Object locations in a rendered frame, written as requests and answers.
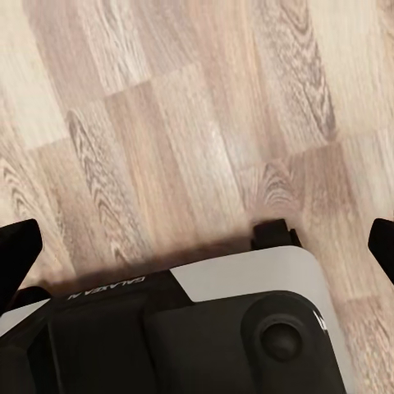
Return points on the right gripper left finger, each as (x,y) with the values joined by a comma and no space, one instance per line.
(20,244)

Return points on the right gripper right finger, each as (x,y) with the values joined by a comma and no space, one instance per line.
(381,244)

